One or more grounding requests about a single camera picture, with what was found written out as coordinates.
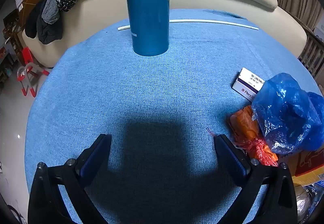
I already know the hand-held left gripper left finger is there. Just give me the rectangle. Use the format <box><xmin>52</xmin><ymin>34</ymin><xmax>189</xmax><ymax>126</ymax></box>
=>
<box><xmin>28</xmin><ymin>134</ymin><xmax>113</xmax><ymax>224</ymax></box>

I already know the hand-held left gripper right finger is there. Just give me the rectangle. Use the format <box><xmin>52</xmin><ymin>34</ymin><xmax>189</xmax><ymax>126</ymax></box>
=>
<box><xmin>214</xmin><ymin>134</ymin><xmax>298</xmax><ymax>224</ymax></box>

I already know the blue plastic bag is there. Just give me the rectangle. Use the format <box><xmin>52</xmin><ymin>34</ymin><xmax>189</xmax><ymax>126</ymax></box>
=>
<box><xmin>251</xmin><ymin>73</ymin><xmax>324</xmax><ymax>155</ymax></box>

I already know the orange and white carton box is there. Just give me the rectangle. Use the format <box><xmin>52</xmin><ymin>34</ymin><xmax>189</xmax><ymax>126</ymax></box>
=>
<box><xmin>287</xmin><ymin>149</ymin><xmax>324</xmax><ymax>186</ymax></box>

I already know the red net bag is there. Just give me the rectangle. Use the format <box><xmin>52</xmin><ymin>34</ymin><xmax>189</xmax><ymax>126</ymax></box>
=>
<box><xmin>206</xmin><ymin>126</ymin><xmax>279</xmax><ymax>167</ymax></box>

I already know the orange plastic packet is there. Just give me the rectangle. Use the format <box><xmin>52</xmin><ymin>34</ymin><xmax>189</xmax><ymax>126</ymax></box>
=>
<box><xmin>229</xmin><ymin>105</ymin><xmax>279</xmax><ymax>164</ymax></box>

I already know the white medicine box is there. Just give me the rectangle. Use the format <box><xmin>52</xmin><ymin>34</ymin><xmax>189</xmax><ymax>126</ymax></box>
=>
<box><xmin>231</xmin><ymin>67</ymin><xmax>265</xmax><ymax>102</ymax></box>

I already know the blue table cloth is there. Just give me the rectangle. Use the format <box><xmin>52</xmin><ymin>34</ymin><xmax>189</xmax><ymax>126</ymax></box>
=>
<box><xmin>25</xmin><ymin>9</ymin><xmax>322</xmax><ymax>224</ymax></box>

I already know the silver foil bag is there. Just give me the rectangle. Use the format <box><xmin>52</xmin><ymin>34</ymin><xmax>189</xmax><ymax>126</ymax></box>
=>
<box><xmin>296</xmin><ymin>181</ymin><xmax>324</xmax><ymax>222</ymax></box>

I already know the red plastic child chair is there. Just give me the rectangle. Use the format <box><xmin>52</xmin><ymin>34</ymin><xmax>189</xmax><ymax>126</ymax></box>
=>
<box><xmin>16</xmin><ymin>47</ymin><xmax>51</xmax><ymax>98</ymax></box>

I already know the dark grey cloth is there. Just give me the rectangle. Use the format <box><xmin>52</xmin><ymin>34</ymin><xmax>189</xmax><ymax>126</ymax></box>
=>
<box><xmin>37</xmin><ymin>15</ymin><xmax>64</xmax><ymax>45</ymax></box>

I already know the wooden baby crib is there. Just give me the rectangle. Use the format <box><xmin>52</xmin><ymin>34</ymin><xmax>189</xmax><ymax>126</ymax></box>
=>
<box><xmin>299</xmin><ymin>28</ymin><xmax>324</xmax><ymax>80</ymax></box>

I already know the thin white plastic rod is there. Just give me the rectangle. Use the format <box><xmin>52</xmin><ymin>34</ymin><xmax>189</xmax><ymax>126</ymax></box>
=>
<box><xmin>118</xmin><ymin>20</ymin><xmax>259</xmax><ymax>31</ymax></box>

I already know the cluttered shelf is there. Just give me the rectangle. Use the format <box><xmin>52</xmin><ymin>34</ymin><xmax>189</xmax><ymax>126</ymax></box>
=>
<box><xmin>0</xmin><ymin>19</ymin><xmax>21</xmax><ymax>83</ymax></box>

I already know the blue thermos bottle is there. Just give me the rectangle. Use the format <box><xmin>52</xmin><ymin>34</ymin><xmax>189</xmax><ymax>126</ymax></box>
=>
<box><xmin>123</xmin><ymin>0</ymin><xmax>171</xmax><ymax>57</ymax></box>

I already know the grey knitted cloth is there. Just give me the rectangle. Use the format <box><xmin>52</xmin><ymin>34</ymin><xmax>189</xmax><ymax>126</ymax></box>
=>
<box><xmin>42</xmin><ymin>0</ymin><xmax>74</xmax><ymax>24</ymax></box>

